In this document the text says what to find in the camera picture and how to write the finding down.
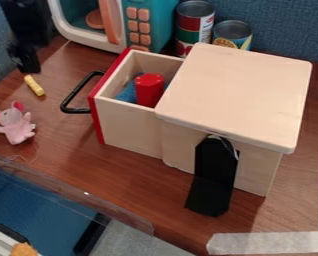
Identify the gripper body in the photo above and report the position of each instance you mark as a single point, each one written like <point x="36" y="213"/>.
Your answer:
<point x="27" y="58"/>

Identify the drawer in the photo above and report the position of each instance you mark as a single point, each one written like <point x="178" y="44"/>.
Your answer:
<point x="126" y="126"/>

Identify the yellow block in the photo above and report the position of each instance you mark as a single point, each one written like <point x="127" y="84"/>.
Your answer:
<point x="34" y="85"/>

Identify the pink plush animal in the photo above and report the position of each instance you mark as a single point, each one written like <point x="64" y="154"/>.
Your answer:
<point x="14" y="124"/>

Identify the blue cloth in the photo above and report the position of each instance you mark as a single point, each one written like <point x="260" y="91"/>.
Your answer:
<point x="127" y="94"/>

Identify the red block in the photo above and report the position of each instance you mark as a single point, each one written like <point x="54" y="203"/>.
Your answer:
<point x="148" y="89"/>

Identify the toy microwave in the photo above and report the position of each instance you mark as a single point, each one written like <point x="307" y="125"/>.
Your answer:
<point x="152" y="20"/>

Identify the red and green can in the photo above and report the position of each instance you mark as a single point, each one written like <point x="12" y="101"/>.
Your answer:
<point x="194" y="25"/>

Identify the orange toy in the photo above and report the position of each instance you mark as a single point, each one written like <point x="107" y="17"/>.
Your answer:
<point x="23" y="250"/>

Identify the blue and yellow can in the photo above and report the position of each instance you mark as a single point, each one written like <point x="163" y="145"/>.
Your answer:
<point x="232" y="36"/>

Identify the cabinet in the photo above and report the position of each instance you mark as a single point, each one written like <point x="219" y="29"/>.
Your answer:
<point x="237" y="90"/>

